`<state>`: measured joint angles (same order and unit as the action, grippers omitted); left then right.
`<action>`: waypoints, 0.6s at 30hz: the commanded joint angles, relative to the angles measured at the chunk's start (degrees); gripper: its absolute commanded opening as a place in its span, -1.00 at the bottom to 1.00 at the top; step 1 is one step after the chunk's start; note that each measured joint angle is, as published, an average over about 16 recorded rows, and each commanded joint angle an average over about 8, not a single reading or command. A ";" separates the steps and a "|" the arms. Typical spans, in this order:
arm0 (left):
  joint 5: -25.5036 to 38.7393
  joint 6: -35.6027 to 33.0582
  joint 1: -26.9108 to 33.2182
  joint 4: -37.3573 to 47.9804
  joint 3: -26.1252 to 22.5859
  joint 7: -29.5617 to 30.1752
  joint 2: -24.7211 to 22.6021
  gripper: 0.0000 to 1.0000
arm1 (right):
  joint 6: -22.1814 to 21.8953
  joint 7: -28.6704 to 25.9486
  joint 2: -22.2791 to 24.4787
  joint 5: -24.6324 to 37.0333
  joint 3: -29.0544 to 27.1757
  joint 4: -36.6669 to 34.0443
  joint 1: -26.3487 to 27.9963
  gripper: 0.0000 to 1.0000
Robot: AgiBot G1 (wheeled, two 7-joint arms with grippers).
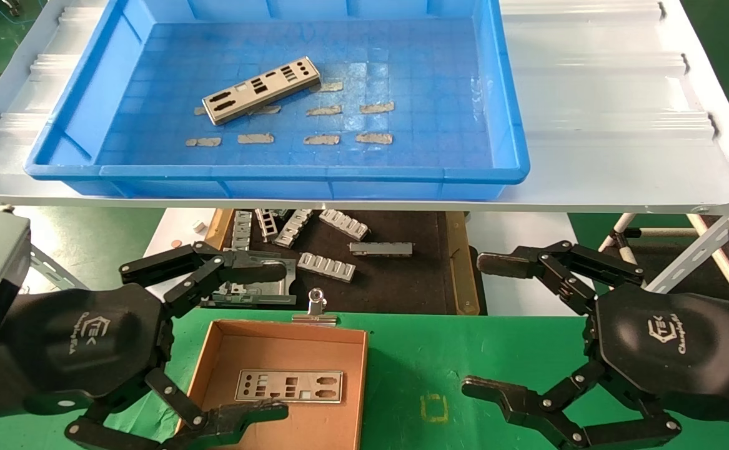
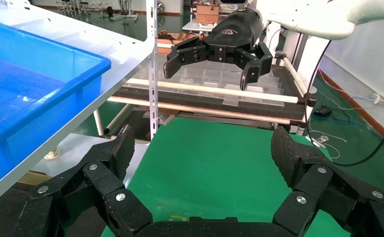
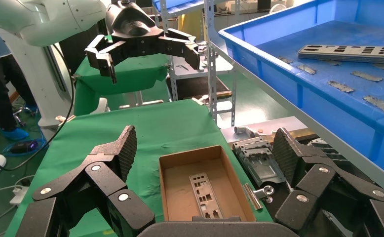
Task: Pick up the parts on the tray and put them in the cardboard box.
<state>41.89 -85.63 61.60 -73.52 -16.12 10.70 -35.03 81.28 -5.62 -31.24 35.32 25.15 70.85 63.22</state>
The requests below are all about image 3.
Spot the white plastic pipe fitting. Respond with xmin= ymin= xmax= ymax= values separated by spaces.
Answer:
xmin=233 ymin=125 xmax=260 ymax=139

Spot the yellow panel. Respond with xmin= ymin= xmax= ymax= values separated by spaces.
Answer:
xmin=178 ymin=11 xmax=206 ymax=42

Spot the blue plastic tray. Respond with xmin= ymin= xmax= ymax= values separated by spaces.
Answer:
xmin=218 ymin=0 xmax=384 ymax=184

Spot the grey steel storage rack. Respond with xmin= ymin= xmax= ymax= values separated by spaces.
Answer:
xmin=159 ymin=0 xmax=236 ymax=103

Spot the white power strip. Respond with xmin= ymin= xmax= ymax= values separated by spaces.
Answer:
xmin=8 ymin=185 xmax=30 ymax=206

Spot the silver binder clip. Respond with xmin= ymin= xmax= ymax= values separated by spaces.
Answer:
xmin=242 ymin=183 xmax=275 ymax=211
xmin=191 ymin=94 xmax=211 ymax=106
xmin=55 ymin=114 xmax=77 ymax=127

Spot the blue storage bin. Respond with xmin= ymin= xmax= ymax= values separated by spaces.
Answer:
xmin=153 ymin=0 xmax=210 ymax=16

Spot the large grey metal drive bracket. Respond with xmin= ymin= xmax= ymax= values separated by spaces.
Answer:
xmin=231 ymin=136 xmax=287 ymax=188

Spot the brown cardboard box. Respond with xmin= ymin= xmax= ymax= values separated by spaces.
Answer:
xmin=158 ymin=145 xmax=257 ymax=223

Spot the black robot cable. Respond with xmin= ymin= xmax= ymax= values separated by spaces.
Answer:
xmin=0 ymin=42 xmax=76 ymax=173

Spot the black floor device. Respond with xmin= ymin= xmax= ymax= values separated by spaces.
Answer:
xmin=10 ymin=139 xmax=39 ymax=155

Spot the white curved plastic part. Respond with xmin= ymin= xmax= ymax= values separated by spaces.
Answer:
xmin=90 ymin=97 xmax=111 ymax=116

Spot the green cloth covered stand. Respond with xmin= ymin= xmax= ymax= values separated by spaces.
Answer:
xmin=73 ymin=53 xmax=172 ymax=117

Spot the metal plate in bin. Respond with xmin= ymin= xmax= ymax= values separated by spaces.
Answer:
xmin=297 ymin=44 xmax=384 ymax=64

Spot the dark table board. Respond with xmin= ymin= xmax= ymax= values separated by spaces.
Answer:
xmin=165 ymin=75 xmax=233 ymax=101

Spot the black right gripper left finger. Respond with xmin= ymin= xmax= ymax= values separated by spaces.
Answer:
xmin=15 ymin=125 xmax=156 ymax=237

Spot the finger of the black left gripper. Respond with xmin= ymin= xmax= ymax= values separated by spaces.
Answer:
xmin=160 ymin=29 xmax=201 ymax=71
xmin=84 ymin=34 xmax=128 ymax=84

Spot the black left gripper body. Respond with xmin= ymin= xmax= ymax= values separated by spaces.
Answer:
xmin=105 ymin=1 xmax=167 ymax=59

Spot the perforated steel rack leg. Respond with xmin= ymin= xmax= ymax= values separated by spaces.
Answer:
xmin=205 ymin=0 xmax=238 ymax=127

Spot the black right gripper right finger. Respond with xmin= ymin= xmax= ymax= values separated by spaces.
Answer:
xmin=271 ymin=127 xmax=384 ymax=237

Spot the silver metal shield plate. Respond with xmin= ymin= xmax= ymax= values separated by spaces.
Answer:
xmin=189 ymin=172 xmax=225 ymax=220

